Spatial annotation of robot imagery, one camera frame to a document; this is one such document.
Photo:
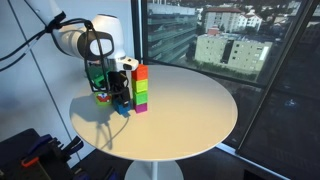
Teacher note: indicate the blue block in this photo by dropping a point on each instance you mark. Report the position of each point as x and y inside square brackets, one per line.
[122, 108]

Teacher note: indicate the yellow-green block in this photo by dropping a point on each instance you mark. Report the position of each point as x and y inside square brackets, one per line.
[140, 85]

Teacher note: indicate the white red-roofed building outside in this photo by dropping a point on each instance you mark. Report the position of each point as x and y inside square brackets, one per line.
[230, 18]

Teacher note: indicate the orange block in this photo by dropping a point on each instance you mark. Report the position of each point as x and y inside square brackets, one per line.
[140, 72]

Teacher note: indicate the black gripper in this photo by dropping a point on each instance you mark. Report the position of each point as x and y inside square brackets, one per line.
[117, 81]

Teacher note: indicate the green cube red white print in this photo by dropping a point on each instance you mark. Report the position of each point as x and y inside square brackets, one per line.
[102, 99]

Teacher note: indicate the green block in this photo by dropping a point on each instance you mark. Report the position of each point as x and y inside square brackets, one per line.
[140, 97]

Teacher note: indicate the white table pedestal base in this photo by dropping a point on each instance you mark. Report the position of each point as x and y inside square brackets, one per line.
[153, 171]

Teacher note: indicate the beige building outside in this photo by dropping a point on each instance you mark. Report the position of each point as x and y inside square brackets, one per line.
[233, 53]

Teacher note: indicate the magenta block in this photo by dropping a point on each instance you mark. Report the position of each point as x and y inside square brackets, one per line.
[140, 108]

